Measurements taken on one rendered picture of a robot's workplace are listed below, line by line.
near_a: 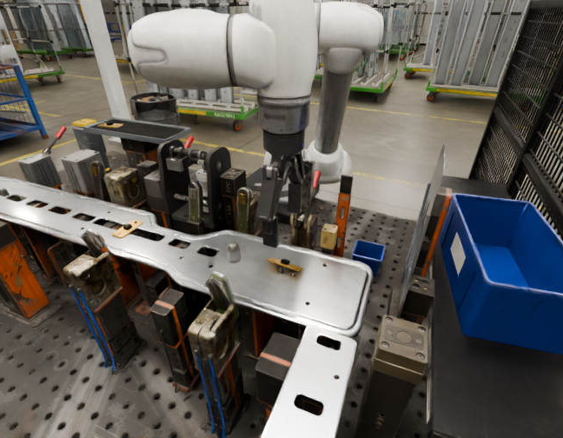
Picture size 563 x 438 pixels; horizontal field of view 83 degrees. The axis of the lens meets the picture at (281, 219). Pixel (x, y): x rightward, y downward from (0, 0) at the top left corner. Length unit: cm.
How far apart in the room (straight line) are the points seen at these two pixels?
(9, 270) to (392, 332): 103
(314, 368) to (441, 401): 20
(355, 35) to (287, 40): 57
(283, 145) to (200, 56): 18
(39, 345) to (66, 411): 26
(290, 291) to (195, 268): 24
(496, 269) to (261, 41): 67
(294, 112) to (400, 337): 41
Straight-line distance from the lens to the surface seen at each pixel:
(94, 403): 102
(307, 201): 79
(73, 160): 125
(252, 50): 52
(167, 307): 74
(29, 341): 125
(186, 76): 55
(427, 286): 67
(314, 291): 72
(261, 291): 72
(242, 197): 88
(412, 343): 60
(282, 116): 54
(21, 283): 123
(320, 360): 62
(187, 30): 54
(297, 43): 52
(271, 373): 62
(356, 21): 107
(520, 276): 87
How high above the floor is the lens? 151
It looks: 33 degrees down
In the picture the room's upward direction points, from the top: straight up
